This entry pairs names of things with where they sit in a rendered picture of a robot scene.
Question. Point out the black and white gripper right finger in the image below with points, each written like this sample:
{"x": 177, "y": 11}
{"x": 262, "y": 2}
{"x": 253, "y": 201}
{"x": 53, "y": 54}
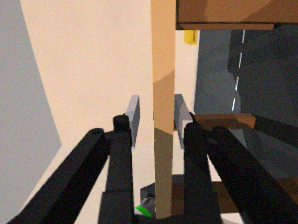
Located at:
{"x": 256, "y": 194}

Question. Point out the dark grey mat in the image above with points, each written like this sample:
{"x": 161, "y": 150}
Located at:
{"x": 267, "y": 88}

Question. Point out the wooden stool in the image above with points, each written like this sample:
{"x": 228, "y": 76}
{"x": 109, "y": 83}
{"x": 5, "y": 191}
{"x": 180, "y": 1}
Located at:
{"x": 166, "y": 17}

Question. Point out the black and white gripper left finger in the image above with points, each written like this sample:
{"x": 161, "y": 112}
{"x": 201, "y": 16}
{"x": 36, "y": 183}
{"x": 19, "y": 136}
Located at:
{"x": 62, "y": 197}

